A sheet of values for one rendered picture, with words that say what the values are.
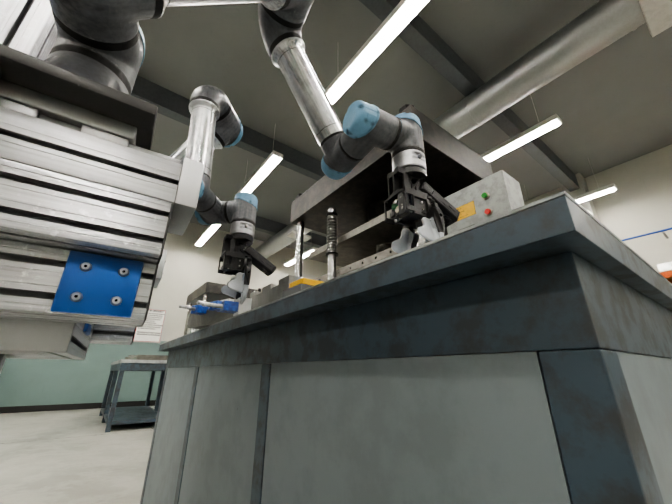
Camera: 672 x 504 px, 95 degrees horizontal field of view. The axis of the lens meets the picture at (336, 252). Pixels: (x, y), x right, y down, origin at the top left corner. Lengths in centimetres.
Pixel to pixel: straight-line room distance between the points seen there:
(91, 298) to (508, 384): 53
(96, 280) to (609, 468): 60
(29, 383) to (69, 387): 58
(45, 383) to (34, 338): 742
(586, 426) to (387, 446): 24
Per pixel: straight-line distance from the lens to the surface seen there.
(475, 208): 154
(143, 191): 56
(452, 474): 44
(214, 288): 559
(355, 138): 71
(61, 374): 805
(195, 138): 108
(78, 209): 55
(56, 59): 70
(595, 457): 37
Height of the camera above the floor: 65
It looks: 21 degrees up
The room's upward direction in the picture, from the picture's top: straight up
